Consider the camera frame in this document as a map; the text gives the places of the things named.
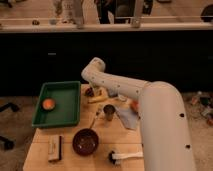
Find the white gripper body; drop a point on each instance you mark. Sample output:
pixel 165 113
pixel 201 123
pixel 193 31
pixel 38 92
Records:
pixel 97 91

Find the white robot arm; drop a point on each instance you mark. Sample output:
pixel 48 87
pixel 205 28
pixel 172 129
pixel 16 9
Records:
pixel 163 126

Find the metal cup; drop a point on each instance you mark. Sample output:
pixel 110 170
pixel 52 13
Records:
pixel 109 111

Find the white plastic cup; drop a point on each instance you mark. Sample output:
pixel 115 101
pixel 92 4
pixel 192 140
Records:
pixel 122 98

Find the metal spoon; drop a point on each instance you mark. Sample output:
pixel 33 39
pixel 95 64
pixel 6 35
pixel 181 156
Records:
pixel 98 112

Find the green plastic tray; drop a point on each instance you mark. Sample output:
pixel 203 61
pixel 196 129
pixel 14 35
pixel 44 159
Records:
pixel 67 105

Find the orange plastic bowl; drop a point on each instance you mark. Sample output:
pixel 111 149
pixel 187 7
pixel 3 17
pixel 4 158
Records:
pixel 134 106

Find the grey folded cloth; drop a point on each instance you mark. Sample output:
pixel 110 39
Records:
pixel 128 117

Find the dark maroon bowl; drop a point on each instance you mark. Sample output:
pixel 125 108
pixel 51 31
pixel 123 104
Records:
pixel 85 142

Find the orange fruit in tray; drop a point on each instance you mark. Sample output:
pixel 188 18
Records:
pixel 48 104

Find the wooden scrub brush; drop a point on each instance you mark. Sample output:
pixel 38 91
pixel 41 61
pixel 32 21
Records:
pixel 54 152

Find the white handled dish brush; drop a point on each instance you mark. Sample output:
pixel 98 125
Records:
pixel 116 158

